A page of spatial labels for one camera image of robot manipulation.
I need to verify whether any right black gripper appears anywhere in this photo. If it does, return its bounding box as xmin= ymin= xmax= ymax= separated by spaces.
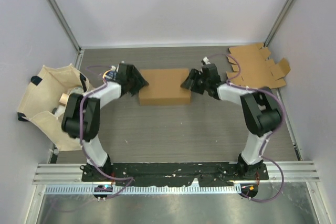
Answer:
xmin=180 ymin=69 xmax=209 ymax=95

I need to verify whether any large brown cardboard box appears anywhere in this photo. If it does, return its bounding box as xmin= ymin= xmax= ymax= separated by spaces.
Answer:
xmin=139 ymin=68 xmax=191 ymax=106

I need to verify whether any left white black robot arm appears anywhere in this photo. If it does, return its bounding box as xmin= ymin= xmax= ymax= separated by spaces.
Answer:
xmin=61 ymin=62 xmax=149 ymax=182

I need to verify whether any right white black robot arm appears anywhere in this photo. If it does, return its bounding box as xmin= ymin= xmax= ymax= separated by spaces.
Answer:
xmin=181 ymin=63 xmax=284 ymax=179

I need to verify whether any cardboard tube in bag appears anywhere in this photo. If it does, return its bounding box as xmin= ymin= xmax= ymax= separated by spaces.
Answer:
xmin=59 ymin=93 xmax=69 ymax=105

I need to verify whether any beige canvas tote bag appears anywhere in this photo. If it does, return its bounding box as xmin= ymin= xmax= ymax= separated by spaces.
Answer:
xmin=17 ymin=64 xmax=93 ymax=151

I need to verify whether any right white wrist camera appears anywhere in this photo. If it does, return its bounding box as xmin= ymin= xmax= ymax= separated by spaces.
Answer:
xmin=201 ymin=57 xmax=211 ymax=66

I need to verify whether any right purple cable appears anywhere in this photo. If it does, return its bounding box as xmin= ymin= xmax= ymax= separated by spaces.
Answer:
xmin=207 ymin=54 xmax=286 ymax=204

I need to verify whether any purple cable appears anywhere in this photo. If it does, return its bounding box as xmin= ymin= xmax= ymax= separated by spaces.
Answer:
xmin=207 ymin=54 xmax=286 ymax=204
xmin=78 ymin=65 xmax=137 ymax=198

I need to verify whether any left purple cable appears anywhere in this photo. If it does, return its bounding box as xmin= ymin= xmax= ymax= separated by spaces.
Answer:
xmin=78 ymin=65 xmax=137 ymax=198

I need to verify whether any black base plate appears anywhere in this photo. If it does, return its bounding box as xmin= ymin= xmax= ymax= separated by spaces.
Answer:
xmin=80 ymin=162 xmax=269 ymax=187

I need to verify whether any left aluminium frame post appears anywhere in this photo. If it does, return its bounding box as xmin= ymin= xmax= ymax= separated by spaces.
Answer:
xmin=46 ymin=0 xmax=81 ymax=53

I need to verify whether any aluminium frame post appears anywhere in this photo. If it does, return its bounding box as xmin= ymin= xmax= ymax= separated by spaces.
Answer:
xmin=46 ymin=0 xmax=81 ymax=53
xmin=264 ymin=0 xmax=296 ymax=47

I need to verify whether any white slotted cable duct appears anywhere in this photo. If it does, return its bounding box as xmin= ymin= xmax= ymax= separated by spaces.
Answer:
xmin=45 ymin=183 xmax=241 ymax=195

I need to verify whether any right aluminium frame post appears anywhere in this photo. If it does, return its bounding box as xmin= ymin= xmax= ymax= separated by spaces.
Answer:
xmin=264 ymin=0 xmax=296 ymax=47

